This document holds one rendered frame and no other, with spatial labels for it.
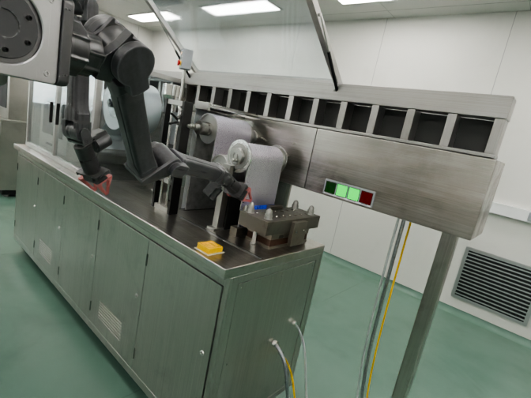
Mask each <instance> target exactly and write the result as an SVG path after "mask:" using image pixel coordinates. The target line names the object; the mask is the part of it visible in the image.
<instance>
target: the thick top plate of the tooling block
mask: <svg viewBox="0 0 531 398"><path fill-rule="evenodd" d="M266 210H267V209H256V210H254V214H251V213H247V212H246V211H240V214H239V222H238V224H239V225H242V226H244V227H246V228H248V229H250V230H252V231H255V232H257V233H259V234H261V235H264V236H269V235H278V234H283V233H288V232H290V228H291V225H292V222H293V221H300V220H306V221H308V222H307V229H311V228H316V227H318V223H319V219H320V216H318V215H315V214H314V215H313V216H310V215H308V214H307V211H305V210H302V209H300V208H298V210H295V209H292V208H291V207H287V208H283V209H278V210H272V211H273V214H272V215H273V218H272V219H273V220H265V219H264V216H265V213H266Z"/></svg>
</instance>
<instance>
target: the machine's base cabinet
mask: <svg viewBox="0 0 531 398"><path fill-rule="evenodd" d="M13 237H14V238H15V239H16V240H17V242H18V243H19V244H20V245H21V247H22V248H23V249H24V251H25V252H26V253H27V254H28V255H29V256H30V258H31V259H33V261H34V262H35V263H36V264H37V266H38V267H39V268H40V269H41V270H42V272H43V273H44V274H45V275H46V277H47V278H48V279H49V280H50V281H51V282H52V283H53V284H54V286H55V287H56V289H57V290H58V291H59V292H60V293H61V294H62V296H63V297H64V298H65V299H66V300H67V302H68V303H69V304H70V305H71V306H72V307H73V308H74V309H75V311H76V312H77V313H78V314H79V315H80V317H81V318H82V319H83V320H84V322H85V323H86V324H87V325H88V327H89V328H90V329H91V330H92V331H93V332H94V333H95V334H96V336H97V337H98V338H99V339H100V341H101V342H102V343H103V344H104V346H105V347H106V348H107V349H108V350H109V351H110V352H111V355H113V356H114V357H115V358H116V359H117V361H118V362H119V363H120V364H121V365H122V367H123V368H124V369H125V370H126V372H127V373H128V374H129V375H130V376H131V377H132V378H133V379H134V381H135V382H136V383H137V384H138V386H139V387H140V388H141V389H142V391H143V392H144V393H145V394H146V396H147V397H148V398H275V397H276V396H278V395H279V394H280V393H282V392H283V391H284V390H285V379H284V367H283V363H282V360H281V357H280V356H279V352H278V350H277V349H276V348H275V347H273V346H272V343H273V341H274V340H276V341H278V345H279V347H280V348H281V350H282V351H283V352H284V357H285V358H286V359H287V361H288V364H289V365H290V367H291V370H292V376H294V372H295V368H296V363H297V359H298V356H299V349H300V346H301V343H302V340H301V336H300V334H299V331H298V329H297V328H296V327H295V326H294V325H292V322H293V321H297V325H298V327H299V329H300V331H301V333H302V334H304V329H305V326H306V323H307V317H308V314H309V310H310V306H311V300H312V297H313V294H314V287H315V284H316V280H317V277H318V271H319V267H320V264H321V260H322V255H323V253H319V254H315V255H312V256H309V257H305V258H301V259H298V260H295V261H290V262H287V263H284V264H281V265H276V266H273V267H270V268H264V269H262V270H258V271H256V272H250V273H247V274H244V275H241V276H236V277H233V278H230V279H227V280H223V279H221V278H220V277H219V276H217V275H215V274H213V273H212V272H210V271H209V270H207V269H206V268H204V267H202V266H200V265H199V264H198V263H196V262H195V261H192V260H191V259H189V258H188V257H186V256H185V255H183V254H182V253H180V252H179V251H177V250H175V249H173V248H172V247H170V246H169V245H168V244H166V243H164V242H162V241H161V240H159V239H158V238H156V237H155V236H153V235H151V234H150V233H148V232H147V231H145V230H143V229H142V228H140V227H139V226H137V225H136V224H134V223H132V222H130V221H129V220H128V219H126V218H124V217H123V216H121V215H119V214H118V213H117V212H115V211H113V210H112V209H110V208H108V207H107V206H106V205H103V204H102V203H100V202H99V201H97V200H96V199H94V198H93V197H91V196H89V195H88V194H86V193H85V192H83V191H81V190H79V189H78V188H77V187H75V186H73V185H72V184H70V183H69V182H67V181H66V180H64V179H63V178H60V177H59V176H57V175H56V174H54V173H53V172H51V171H49V170H48V169H46V168H45V167H43V166H42V165H40V164H38V163H37V162H36V161H34V160H32V159H30V158H29V157H27V156H26V155H24V154H23V153H21V152H19V151H18V157H17V187H16V202H15V217H14V233H13Z"/></svg>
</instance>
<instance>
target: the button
mask: <svg viewBox="0 0 531 398"><path fill-rule="evenodd" d="M197 248H198V249H200V250H202V251H203V252H205V253H207V254H211V253H219V252H222V249H223V246H221V245H219V244H217V243H215V242H213V241H207V242H198V246H197Z"/></svg>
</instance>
